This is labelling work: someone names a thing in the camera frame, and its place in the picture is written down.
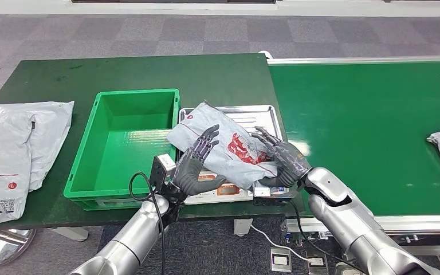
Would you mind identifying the white table foot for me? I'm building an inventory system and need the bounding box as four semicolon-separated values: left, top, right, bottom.
48;226;90;242

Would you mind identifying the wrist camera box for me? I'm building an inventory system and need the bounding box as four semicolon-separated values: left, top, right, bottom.
252;186;300;206
150;154;178;193

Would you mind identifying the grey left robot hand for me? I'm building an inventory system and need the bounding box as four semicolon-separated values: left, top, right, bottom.
171;124;229;197

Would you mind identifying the white cable on floor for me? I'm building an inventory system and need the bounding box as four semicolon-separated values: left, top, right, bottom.
250;225;312;262

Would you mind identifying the beige shoe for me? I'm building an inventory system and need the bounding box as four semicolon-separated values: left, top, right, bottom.
333;262;361;275

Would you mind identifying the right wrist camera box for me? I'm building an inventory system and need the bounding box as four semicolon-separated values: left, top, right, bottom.
252;186;300;206

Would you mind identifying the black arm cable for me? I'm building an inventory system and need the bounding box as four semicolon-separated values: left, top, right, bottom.
128;171;167;275
288;200;369;275

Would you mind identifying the white table leg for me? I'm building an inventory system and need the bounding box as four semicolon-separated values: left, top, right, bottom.
233;218;254;237

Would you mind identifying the green conveyor belt, aluminium frame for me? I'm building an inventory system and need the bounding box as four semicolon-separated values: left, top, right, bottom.
260;50;440;257

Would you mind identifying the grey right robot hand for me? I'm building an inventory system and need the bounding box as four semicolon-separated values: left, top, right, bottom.
251;126;312;188

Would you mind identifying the green plastic crate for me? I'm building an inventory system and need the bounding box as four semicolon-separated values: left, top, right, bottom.
63;88;181;211

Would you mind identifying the round chrome base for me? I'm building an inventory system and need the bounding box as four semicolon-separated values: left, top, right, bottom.
0;228;37;267

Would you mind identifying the silver floor outlet with plug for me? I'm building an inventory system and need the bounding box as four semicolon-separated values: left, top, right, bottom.
305;250;329;275

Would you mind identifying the plain grey parcel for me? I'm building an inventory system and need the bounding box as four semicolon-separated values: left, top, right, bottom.
0;101;75;193

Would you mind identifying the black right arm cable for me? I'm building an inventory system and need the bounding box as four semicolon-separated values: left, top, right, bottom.
288;200;369;275

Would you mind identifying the grey parcel with QR code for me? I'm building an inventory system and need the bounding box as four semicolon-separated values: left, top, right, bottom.
0;105;37;227

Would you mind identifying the white scale with steel tray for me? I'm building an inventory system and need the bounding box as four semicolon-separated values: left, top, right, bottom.
178;105;293;206

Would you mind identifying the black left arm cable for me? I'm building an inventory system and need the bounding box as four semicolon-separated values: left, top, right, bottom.
128;171;167;275

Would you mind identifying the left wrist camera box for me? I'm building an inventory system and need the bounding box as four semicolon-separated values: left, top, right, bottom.
150;154;178;193

